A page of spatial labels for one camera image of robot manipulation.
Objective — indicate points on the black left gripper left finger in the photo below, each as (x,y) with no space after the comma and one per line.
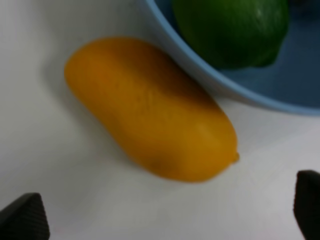
(25,219)

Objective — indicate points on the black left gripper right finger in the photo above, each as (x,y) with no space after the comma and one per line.
(306,207)

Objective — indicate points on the green lime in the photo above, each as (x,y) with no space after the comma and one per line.
(233,34)

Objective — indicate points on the blue plastic bowl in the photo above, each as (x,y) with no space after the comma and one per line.
(290,85)

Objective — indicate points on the yellow mango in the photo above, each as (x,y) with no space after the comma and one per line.
(164,121)

